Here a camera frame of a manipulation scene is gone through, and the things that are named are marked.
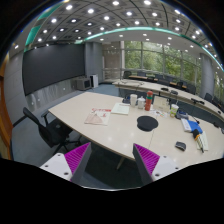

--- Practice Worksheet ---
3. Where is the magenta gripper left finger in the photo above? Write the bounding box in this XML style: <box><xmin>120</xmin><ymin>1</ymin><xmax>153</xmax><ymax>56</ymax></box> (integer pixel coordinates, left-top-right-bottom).
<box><xmin>41</xmin><ymin>143</ymin><xmax>92</xmax><ymax>184</ymax></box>

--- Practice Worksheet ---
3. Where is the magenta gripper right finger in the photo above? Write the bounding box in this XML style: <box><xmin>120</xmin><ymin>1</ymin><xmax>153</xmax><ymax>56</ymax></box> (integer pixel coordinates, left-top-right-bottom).
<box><xmin>133</xmin><ymin>143</ymin><xmax>179</xmax><ymax>185</ymax></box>

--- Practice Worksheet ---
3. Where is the black computer mouse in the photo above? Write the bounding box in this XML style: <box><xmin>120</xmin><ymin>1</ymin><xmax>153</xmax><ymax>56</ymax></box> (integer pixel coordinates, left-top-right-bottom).
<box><xmin>175</xmin><ymin>141</ymin><xmax>186</xmax><ymax>151</ymax></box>

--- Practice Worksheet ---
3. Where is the black round mouse pad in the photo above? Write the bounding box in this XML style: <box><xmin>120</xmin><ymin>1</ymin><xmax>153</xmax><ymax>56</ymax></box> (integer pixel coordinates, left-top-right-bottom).
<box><xmin>137</xmin><ymin>116</ymin><xmax>158</xmax><ymax>132</ymax></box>

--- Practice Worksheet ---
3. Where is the black office chair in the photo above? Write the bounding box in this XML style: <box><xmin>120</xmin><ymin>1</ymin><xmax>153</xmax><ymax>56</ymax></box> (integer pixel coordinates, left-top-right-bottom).
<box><xmin>23</xmin><ymin>107</ymin><xmax>81</xmax><ymax>153</ymax></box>

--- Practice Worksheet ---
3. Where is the yellow black tool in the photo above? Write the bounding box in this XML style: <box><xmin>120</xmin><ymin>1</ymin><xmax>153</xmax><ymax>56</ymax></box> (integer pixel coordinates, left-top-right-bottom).
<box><xmin>192</xmin><ymin>129</ymin><xmax>204</xmax><ymax>153</ymax></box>

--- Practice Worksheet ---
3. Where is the red and white magazine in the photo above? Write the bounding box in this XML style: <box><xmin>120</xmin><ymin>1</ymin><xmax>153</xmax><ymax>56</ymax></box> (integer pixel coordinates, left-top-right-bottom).
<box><xmin>85</xmin><ymin>108</ymin><xmax>111</xmax><ymax>126</ymax></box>

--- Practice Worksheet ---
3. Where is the blue folder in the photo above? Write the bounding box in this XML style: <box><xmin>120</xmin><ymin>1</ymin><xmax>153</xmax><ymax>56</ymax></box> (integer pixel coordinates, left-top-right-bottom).
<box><xmin>187</xmin><ymin>120</ymin><xmax>202</xmax><ymax>133</ymax></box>

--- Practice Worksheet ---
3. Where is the green paper cup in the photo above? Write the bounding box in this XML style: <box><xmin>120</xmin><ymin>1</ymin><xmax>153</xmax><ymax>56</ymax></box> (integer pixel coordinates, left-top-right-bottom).
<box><xmin>170</xmin><ymin>104</ymin><xmax>179</xmax><ymax>118</ymax></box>

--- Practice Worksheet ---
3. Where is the white jar with lid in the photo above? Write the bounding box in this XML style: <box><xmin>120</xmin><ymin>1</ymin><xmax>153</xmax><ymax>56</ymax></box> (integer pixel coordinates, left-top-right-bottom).
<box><xmin>137</xmin><ymin>96</ymin><xmax>145</xmax><ymax>109</ymax></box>

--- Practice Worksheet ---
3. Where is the white booklet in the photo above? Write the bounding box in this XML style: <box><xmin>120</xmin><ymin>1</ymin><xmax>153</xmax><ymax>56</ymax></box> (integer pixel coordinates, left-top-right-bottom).
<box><xmin>111</xmin><ymin>103</ymin><xmax>130</xmax><ymax>115</ymax></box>

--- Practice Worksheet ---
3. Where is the white paper cup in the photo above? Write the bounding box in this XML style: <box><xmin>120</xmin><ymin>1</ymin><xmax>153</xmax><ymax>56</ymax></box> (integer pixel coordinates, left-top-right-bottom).
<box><xmin>130</xmin><ymin>94</ymin><xmax>137</xmax><ymax>107</ymax></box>

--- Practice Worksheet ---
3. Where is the red thermos bottle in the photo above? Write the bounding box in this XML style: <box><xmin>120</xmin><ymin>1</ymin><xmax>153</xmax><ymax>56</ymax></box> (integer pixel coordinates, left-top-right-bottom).
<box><xmin>145</xmin><ymin>91</ymin><xmax>153</xmax><ymax>111</ymax></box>

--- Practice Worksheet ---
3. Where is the grey box speaker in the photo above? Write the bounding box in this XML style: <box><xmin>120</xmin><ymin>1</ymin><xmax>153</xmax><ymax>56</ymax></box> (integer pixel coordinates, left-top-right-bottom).
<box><xmin>76</xmin><ymin>78</ymin><xmax>91</xmax><ymax>91</ymax></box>

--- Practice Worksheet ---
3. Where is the white cabinet unit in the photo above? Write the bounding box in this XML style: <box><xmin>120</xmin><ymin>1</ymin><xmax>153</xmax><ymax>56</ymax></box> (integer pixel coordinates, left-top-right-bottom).
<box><xmin>90</xmin><ymin>74</ymin><xmax>99</xmax><ymax>88</ymax></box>

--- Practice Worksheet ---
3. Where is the large black wall screen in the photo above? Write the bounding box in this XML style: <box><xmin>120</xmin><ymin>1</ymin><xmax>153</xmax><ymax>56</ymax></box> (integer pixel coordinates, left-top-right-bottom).
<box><xmin>22</xmin><ymin>44</ymin><xmax>85</xmax><ymax>95</ymax></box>

